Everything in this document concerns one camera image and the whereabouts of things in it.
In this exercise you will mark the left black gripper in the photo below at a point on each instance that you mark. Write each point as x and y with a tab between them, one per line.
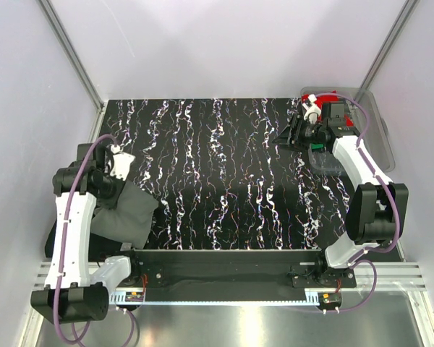
111	202

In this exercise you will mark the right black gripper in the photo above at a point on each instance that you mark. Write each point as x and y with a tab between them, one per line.
286	137

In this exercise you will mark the grey t shirt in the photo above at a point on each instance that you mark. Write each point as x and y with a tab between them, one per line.
130	221

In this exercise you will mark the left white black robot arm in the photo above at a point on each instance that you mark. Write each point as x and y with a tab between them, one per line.
71	293

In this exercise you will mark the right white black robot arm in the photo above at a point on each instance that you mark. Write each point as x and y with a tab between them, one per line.
365	195

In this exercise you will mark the green t shirt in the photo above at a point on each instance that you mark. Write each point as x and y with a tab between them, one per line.
316	146

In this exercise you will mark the red t shirt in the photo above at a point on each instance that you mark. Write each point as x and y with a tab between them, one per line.
328	99

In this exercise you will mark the black folded t shirt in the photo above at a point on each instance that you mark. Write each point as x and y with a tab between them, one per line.
99	247

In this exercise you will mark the clear plastic bin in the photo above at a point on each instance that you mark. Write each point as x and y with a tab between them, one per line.
375	139

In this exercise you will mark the black marble pattern mat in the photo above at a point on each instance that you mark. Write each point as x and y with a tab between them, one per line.
221	182

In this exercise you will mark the left small connector board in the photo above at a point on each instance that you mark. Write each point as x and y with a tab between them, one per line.
134	296

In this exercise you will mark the small connector board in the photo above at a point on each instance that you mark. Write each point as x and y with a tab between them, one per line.
330	301
134	296

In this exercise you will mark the right small connector board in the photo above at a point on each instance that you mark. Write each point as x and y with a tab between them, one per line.
330	301

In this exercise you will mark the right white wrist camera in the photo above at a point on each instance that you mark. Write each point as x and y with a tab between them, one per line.
311	108

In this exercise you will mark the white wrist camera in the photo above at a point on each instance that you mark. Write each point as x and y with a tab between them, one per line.
120	162
311	108

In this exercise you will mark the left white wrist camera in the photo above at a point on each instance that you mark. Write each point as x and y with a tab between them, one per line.
120	162

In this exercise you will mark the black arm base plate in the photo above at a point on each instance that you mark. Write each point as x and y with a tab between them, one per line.
228	277

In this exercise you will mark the left white cable duct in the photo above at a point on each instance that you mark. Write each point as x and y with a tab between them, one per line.
118	298

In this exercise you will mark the white cable duct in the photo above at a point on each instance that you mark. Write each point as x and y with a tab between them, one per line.
118	298
312	297

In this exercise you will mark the left aluminium frame post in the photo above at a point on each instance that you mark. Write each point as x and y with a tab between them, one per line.
68	48

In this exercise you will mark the aluminium frame post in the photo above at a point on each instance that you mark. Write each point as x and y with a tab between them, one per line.
68	48
395	31

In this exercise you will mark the right white cable duct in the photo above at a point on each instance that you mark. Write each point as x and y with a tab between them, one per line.
312	297

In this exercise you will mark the right aluminium frame post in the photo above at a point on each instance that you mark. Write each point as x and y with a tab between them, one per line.
395	31

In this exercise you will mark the front aluminium rail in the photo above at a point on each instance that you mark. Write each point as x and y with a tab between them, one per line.
402	276

